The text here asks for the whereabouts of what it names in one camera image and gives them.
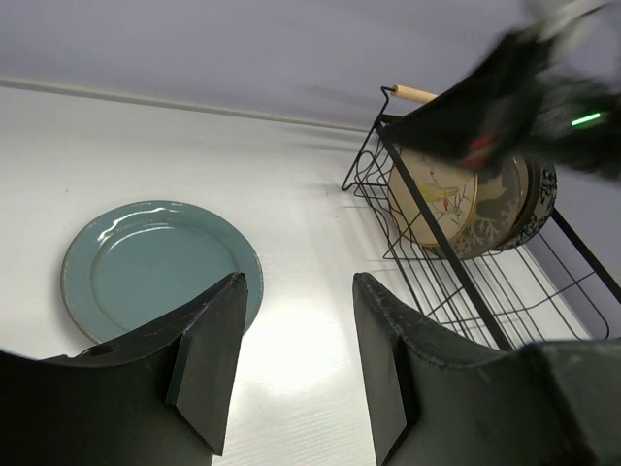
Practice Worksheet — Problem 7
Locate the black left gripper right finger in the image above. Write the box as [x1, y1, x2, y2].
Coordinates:
[352, 273, 620, 465]

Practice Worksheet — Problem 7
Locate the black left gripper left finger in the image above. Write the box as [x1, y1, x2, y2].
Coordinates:
[1, 273, 247, 465]

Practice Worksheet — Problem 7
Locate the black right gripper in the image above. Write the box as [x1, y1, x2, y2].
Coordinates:
[379, 29, 552, 170]

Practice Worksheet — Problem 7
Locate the beige bird pattern plate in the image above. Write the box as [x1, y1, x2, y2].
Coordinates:
[387, 149, 477, 248]

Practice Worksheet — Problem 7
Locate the grey deer pattern plate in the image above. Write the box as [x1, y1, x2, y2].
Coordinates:
[449, 158, 529, 260]

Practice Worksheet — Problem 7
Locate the teal blue plate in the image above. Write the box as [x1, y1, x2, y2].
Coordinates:
[59, 200, 264, 343]

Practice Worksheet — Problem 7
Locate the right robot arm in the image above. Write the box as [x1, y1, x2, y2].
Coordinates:
[379, 1, 620, 182]

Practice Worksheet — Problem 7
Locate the black wire dish rack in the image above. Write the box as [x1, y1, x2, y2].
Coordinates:
[342, 107, 620, 350]

